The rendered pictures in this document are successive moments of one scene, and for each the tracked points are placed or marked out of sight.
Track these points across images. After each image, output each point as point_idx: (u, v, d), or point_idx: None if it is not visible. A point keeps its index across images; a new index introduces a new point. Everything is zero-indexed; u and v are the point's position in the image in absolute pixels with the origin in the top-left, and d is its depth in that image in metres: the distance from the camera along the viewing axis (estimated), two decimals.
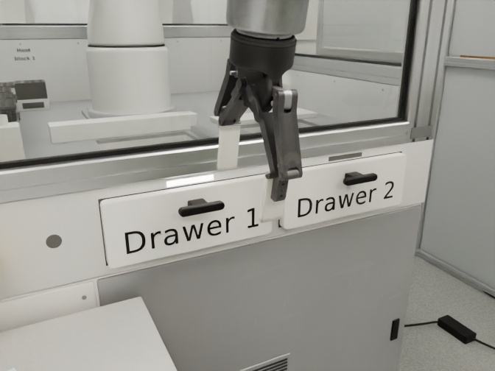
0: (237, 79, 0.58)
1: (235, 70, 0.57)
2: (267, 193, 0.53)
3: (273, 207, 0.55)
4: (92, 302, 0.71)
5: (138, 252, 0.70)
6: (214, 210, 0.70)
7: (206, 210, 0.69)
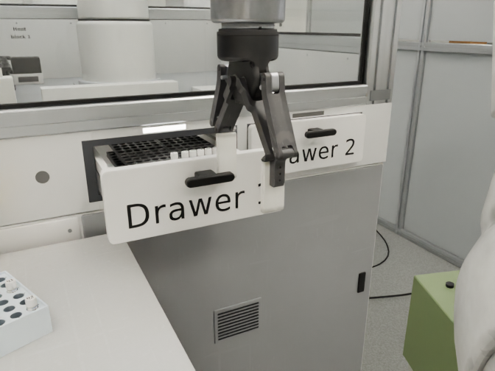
0: None
1: (225, 74, 0.60)
2: (265, 180, 0.53)
3: (273, 196, 0.54)
4: (77, 235, 0.80)
5: (141, 226, 0.65)
6: (224, 182, 0.65)
7: (215, 181, 0.64)
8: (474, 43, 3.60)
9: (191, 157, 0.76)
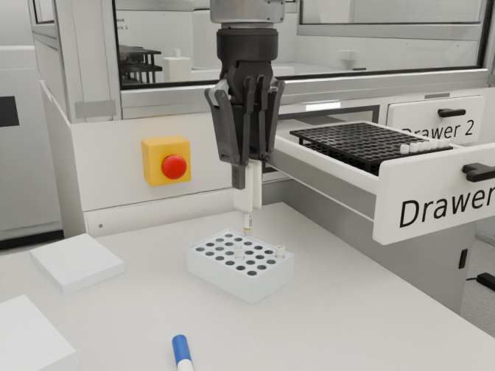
0: (269, 96, 0.60)
1: (268, 87, 0.60)
2: (234, 180, 0.60)
3: (241, 198, 0.60)
4: None
5: (409, 225, 0.59)
6: None
7: None
8: None
9: (420, 150, 0.70)
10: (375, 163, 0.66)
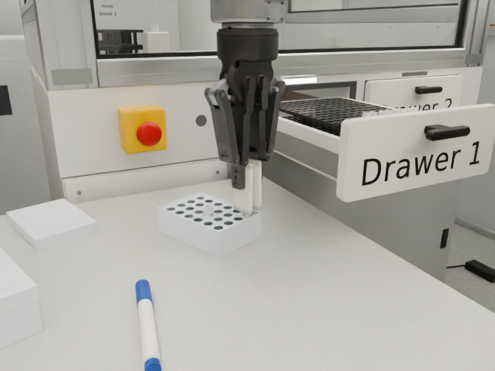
0: (269, 96, 0.60)
1: (269, 87, 0.60)
2: (234, 180, 0.60)
3: (241, 198, 0.60)
4: (222, 177, 0.89)
5: (371, 184, 0.61)
6: (460, 136, 0.61)
7: (454, 134, 0.60)
8: None
9: None
10: None
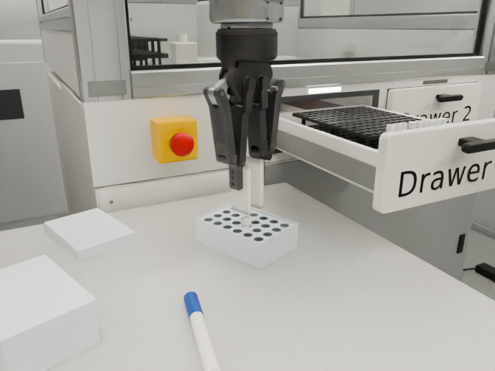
0: (269, 96, 0.60)
1: (268, 86, 0.60)
2: (232, 180, 0.60)
3: (239, 198, 0.60)
4: None
5: (407, 195, 0.62)
6: None
7: (489, 147, 0.61)
8: None
9: (418, 128, 0.73)
10: (375, 138, 0.69)
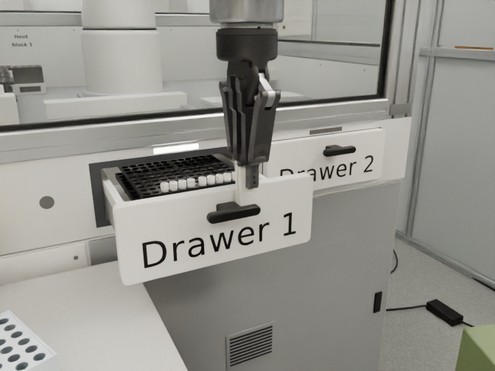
0: None
1: (227, 87, 0.60)
2: (241, 182, 0.59)
3: (250, 197, 0.60)
4: (83, 262, 0.76)
5: (157, 265, 0.59)
6: (249, 216, 0.59)
7: (239, 215, 0.58)
8: (481, 46, 3.55)
9: (210, 183, 0.70)
10: (151, 198, 0.66)
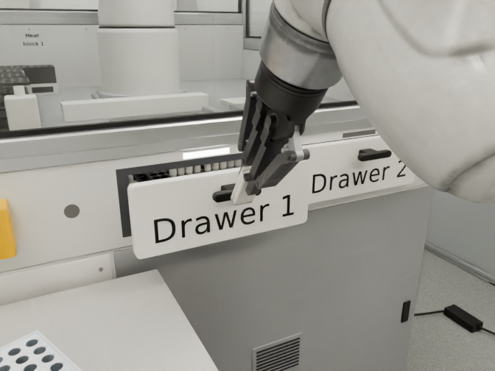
0: None
1: (255, 91, 0.53)
2: (242, 188, 0.59)
3: (246, 196, 0.61)
4: (109, 274, 0.71)
5: (166, 241, 0.64)
6: None
7: None
8: None
9: (214, 169, 0.76)
10: None
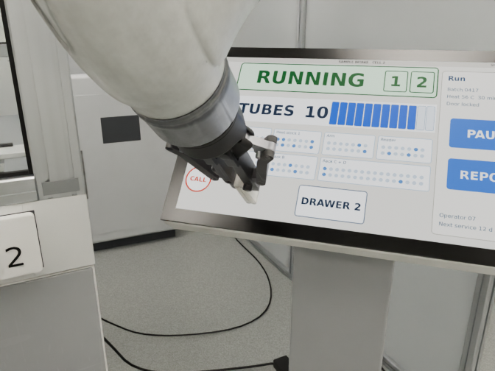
0: None
1: None
2: (249, 192, 0.59)
3: (255, 190, 0.62)
4: None
5: None
6: None
7: None
8: None
9: None
10: None
